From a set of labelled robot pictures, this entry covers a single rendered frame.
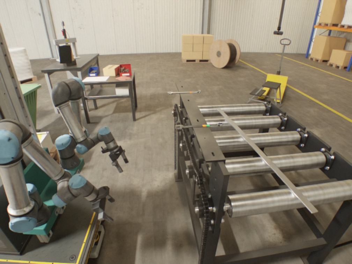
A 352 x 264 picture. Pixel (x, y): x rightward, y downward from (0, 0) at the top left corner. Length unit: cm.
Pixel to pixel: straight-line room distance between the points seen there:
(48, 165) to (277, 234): 193
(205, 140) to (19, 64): 706
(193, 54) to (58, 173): 799
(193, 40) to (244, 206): 798
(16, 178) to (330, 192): 155
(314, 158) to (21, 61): 751
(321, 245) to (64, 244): 185
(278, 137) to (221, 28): 1041
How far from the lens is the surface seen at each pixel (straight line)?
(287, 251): 174
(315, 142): 184
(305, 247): 182
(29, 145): 113
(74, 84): 150
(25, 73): 779
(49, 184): 166
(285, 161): 149
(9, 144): 95
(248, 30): 1242
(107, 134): 148
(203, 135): 108
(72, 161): 171
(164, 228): 209
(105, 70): 400
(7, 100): 150
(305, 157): 159
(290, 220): 240
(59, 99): 144
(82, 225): 185
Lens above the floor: 172
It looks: 30 degrees down
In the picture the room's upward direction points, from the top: straight up
